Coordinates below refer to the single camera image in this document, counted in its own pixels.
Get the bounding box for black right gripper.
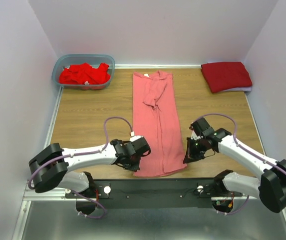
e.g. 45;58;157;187
183;136;207;163

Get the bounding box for pink t-shirt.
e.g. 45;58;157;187
132;70;187;178

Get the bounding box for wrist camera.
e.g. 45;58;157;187
190;130;201;140
129;131;143;142

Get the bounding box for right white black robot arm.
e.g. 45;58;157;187
183;116;286;213

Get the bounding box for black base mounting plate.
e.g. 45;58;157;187
65;176;243;210

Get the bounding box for dark red folded t-shirt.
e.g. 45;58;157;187
201;61;253;94

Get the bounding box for bright red crumpled t-shirts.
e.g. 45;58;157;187
58;63;111;85

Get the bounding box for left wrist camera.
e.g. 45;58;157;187
129;131;143;142

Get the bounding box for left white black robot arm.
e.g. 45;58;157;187
28;135;151;198

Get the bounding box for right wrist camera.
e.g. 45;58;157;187
190;130;201;140

